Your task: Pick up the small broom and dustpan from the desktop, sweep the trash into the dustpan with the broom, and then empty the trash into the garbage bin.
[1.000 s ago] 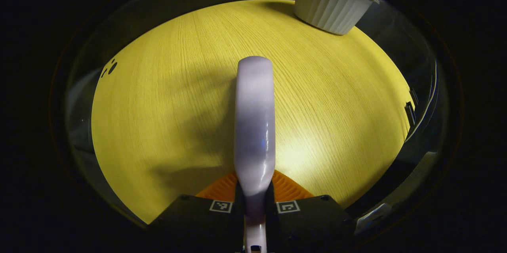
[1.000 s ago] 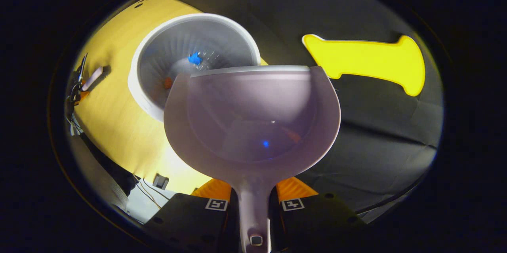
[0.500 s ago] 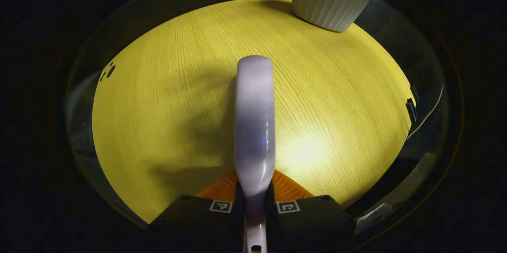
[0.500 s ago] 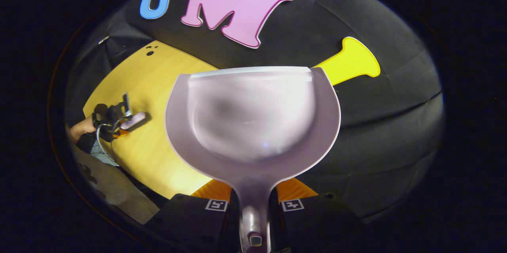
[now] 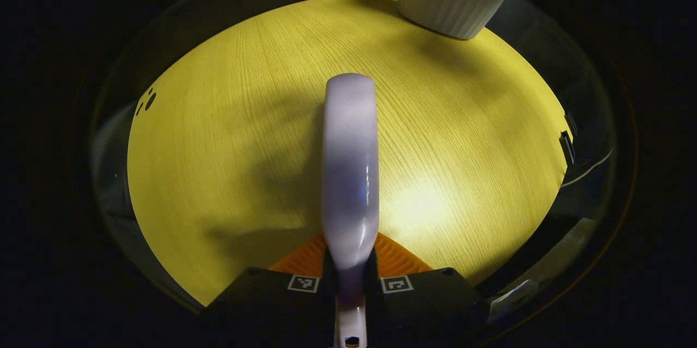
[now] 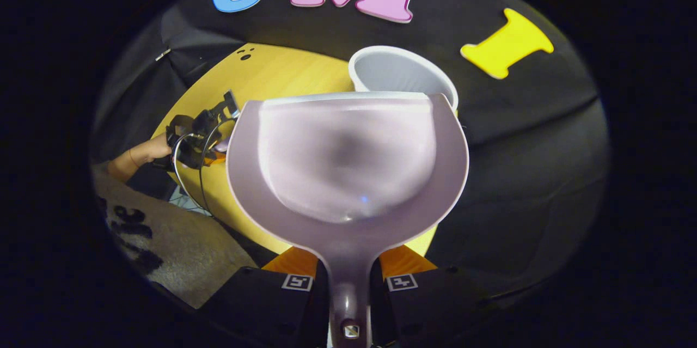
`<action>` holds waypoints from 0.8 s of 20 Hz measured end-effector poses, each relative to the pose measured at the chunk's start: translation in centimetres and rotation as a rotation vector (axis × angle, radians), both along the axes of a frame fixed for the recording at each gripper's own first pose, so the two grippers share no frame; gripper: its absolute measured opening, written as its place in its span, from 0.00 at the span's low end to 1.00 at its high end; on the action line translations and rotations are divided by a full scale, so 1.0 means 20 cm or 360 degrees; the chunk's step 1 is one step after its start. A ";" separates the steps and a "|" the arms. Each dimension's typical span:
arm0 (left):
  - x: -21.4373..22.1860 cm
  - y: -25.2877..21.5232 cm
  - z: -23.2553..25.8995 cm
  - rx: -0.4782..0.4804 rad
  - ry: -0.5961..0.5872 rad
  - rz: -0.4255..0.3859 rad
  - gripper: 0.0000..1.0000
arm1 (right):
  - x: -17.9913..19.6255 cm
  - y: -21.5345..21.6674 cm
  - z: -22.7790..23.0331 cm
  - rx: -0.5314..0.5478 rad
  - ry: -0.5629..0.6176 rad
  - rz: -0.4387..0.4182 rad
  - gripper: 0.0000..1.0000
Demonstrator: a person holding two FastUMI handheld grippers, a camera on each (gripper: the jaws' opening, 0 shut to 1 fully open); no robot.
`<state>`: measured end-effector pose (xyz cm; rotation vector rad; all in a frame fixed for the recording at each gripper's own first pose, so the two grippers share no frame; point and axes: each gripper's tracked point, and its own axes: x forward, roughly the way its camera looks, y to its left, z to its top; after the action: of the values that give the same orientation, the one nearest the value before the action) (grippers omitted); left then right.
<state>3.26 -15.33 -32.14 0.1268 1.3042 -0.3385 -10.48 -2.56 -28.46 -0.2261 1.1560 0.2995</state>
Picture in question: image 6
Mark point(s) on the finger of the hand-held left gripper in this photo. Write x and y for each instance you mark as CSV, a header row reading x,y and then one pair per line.
x,y
218,159

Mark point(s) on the white ribbed garbage bin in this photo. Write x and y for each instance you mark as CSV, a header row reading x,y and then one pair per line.
x,y
397,70

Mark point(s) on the light purple dustpan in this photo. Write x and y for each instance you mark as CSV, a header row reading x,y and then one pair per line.
x,y
348,174

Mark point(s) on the wooden desktop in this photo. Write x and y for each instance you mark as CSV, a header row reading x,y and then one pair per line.
x,y
283,75

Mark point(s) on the white backdrop clip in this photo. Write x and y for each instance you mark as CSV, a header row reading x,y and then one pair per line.
x,y
162,54

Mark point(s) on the person's grey printed sweater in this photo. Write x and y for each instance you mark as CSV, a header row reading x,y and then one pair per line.
x,y
179,250

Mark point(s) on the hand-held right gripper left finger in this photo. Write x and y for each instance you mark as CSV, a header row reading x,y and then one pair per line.
x,y
261,304

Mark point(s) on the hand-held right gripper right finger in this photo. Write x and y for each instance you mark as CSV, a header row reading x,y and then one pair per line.
x,y
430,304

